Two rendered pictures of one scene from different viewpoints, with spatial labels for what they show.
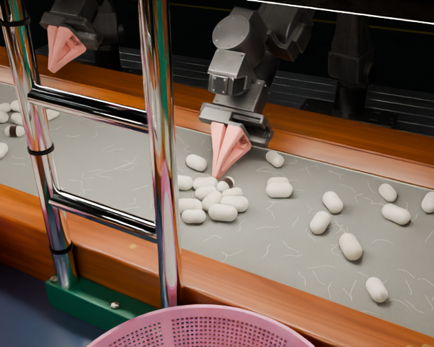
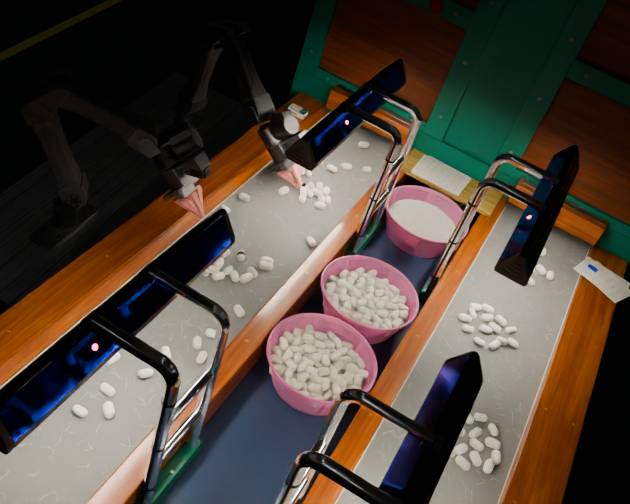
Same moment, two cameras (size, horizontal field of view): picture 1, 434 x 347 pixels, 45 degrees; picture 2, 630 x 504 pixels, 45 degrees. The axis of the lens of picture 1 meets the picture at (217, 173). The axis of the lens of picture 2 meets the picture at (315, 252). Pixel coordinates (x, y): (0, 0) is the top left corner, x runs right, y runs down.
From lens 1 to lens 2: 2.23 m
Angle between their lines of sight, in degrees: 79
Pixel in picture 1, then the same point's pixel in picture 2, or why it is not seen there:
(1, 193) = (320, 253)
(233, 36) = (294, 125)
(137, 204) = (313, 216)
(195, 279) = not seen: hidden behind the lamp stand
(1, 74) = (135, 265)
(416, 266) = (351, 157)
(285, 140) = (265, 156)
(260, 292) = not seen: hidden behind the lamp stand
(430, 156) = not seen: hidden behind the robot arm
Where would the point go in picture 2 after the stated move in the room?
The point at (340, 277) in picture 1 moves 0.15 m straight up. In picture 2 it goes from (358, 175) to (373, 136)
